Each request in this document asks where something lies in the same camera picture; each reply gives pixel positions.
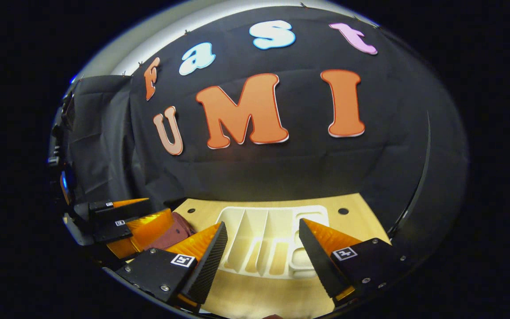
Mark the black backdrop cloth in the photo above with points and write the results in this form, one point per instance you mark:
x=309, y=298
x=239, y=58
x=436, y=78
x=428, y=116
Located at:
x=281, y=173

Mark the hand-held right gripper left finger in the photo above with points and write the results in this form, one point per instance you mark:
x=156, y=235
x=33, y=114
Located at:
x=208, y=268

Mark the maroon fabric schoolbag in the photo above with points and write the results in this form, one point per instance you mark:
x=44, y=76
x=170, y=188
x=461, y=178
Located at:
x=171, y=232

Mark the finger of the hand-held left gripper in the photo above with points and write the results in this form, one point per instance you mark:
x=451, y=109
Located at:
x=113, y=230
x=122, y=210

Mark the white plastic bookshelf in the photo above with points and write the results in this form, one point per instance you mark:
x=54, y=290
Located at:
x=255, y=239

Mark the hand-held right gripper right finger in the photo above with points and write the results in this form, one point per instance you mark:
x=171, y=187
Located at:
x=319, y=266

